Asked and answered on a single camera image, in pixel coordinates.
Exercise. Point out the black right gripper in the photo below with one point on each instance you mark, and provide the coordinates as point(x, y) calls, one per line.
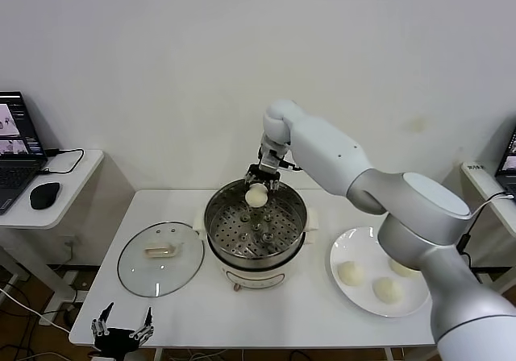
point(264, 174)

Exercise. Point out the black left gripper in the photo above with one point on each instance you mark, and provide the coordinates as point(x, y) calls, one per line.
point(117, 339)

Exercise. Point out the white steamed baozi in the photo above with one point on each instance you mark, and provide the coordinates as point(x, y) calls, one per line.
point(403, 270)
point(256, 197)
point(388, 289)
point(350, 273)

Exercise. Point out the round glass pot lid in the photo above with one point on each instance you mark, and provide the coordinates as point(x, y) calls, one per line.
point(161, 272)

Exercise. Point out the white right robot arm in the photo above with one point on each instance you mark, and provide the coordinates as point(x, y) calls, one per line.
point(403, 200)

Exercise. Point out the perforated steel steamer basket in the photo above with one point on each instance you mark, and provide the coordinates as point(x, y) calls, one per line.
point(258, 232)

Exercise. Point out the white table leg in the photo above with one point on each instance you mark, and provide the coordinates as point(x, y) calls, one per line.
point(389, 354)
point(158, 355)

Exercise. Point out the cream electric cooking pot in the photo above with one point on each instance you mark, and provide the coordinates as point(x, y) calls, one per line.
point(258, 276)

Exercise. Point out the white round plate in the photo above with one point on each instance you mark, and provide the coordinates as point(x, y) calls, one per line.
point(354, 300)

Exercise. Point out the black computer mouse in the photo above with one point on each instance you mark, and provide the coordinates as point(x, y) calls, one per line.
point(44, 196)

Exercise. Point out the black open laptop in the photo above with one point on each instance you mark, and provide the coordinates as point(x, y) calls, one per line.
point(508, 171)
point(16, 175)

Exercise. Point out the small printed label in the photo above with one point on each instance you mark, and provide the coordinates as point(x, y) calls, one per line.
point(474, 167)

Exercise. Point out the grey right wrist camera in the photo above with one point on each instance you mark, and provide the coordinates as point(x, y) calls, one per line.
point(269, 157)

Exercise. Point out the white wall outlet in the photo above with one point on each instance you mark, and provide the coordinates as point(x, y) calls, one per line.
point(69, 241)

